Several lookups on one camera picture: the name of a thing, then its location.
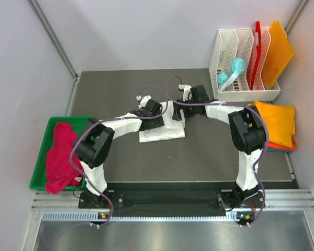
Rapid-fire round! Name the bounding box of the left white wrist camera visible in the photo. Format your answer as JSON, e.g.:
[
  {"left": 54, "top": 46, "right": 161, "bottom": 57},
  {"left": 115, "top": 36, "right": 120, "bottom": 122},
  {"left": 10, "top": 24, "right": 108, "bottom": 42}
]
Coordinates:
[{"left": 136, "top": 95, "right": 151, "bottom": 108}]

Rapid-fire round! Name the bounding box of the white file organizer rack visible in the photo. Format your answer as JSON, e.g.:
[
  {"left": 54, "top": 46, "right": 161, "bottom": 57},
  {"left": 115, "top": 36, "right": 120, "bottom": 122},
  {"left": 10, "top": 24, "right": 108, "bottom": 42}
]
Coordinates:
[{"left": 209, "top": 28, "right": 281, "bottom": 102}]

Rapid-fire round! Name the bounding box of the green plastic bin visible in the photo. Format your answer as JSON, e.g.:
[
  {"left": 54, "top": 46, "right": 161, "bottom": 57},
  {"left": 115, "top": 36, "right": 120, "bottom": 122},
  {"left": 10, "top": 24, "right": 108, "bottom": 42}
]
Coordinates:
[{"left": 29, "top": 116, "right": 91, "bottom": 191}]

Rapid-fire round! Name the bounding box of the orange folder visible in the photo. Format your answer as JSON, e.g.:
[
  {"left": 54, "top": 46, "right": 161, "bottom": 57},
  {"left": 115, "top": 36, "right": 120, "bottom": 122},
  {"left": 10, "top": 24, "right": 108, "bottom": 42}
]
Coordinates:
[{"left": 262, "top": 21, "right": 295, "bottom": 89}]

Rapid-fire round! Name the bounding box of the grey slotted cable duct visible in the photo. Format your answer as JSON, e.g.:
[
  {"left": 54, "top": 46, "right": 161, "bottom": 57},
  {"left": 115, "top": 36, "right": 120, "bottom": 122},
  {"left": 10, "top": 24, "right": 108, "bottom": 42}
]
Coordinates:
[{"left": 41, "top": 210, "right": 252, "bottom": 223}]

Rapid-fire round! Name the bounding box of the white t-shirt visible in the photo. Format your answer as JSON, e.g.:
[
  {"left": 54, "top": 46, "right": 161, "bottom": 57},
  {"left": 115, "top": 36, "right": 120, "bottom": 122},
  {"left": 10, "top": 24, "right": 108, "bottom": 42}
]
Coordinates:
[{"left": 139, "top": 101, "right": 185, "bottom": 143}]

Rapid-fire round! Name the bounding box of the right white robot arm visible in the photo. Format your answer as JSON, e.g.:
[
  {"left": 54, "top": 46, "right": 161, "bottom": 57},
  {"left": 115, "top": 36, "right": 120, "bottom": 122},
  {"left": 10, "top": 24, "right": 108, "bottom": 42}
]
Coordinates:
[{"left": 172, "top": 84, "right": 266, "bottom": 211}]

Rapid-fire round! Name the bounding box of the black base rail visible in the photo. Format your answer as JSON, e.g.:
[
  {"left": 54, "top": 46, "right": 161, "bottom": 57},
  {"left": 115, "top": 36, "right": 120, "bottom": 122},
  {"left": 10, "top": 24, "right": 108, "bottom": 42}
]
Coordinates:
[{"left": 78, "top": 181, "right": 266, "bottom": 218}]

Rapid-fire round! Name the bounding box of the red folder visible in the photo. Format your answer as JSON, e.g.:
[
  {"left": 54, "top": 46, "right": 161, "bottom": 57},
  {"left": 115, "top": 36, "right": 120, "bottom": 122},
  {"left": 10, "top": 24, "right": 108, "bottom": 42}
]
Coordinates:
[{"left": 246, "top": 21, "right": 262, "bottom": 90}]

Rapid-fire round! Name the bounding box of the yellow folded t-shirt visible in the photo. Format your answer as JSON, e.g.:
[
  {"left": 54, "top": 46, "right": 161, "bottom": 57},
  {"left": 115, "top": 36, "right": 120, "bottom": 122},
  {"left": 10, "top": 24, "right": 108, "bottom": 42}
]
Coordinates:
[{"left": 248, "top": 100, "right": 296, "bottom": 139}]

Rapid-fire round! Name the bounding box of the blue folded t-shirt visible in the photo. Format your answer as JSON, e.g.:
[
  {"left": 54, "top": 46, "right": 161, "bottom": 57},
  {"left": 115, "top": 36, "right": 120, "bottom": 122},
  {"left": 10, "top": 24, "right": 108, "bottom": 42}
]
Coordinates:
[{"left": 267, "top": 147, "right": 296, "bottom": 153}]

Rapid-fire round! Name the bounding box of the magenta t-shirt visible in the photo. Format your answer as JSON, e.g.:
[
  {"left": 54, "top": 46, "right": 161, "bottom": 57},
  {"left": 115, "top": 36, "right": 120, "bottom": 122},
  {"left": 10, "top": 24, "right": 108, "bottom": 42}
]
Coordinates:
[{"left": 45, "top": 122, "right": 82, "bottom": 195}]

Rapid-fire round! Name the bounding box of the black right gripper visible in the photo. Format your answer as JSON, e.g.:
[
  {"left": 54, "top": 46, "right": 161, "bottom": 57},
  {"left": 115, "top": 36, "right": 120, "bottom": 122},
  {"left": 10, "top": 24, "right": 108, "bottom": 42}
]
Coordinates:
[{"left": 172, "top": 97, "right": 198, "bottom": 122}]

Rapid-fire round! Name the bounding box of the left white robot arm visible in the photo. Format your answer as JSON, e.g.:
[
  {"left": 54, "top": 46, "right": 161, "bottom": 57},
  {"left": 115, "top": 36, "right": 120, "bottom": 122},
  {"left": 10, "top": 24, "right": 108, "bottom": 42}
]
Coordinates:
[{"left": 75, "top": 96, "right": 167, "bottom": 208}]

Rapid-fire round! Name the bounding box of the orange folded t-shirt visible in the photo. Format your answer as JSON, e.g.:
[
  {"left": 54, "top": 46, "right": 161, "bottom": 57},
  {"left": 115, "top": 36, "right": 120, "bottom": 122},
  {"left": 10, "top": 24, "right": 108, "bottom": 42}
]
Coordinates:
[{"left": 268, "top": 136, "right": 297, "bottom": 151}]

